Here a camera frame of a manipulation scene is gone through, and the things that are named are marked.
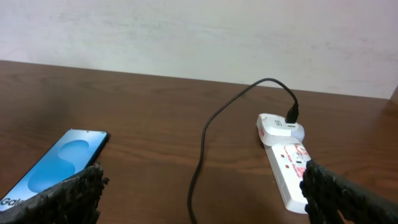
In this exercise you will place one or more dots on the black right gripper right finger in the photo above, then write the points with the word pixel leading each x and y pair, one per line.
pixel 333 199

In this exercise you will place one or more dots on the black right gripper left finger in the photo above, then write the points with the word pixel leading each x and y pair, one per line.
pixel 74 200

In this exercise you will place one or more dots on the blue Samsung Galaxy smartphone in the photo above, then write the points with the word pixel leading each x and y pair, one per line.
pixel 74 151

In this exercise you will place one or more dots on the white power strip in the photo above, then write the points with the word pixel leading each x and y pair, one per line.
pixel 288 162

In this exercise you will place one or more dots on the white USB wall charger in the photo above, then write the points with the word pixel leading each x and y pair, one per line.
pixel 273 130

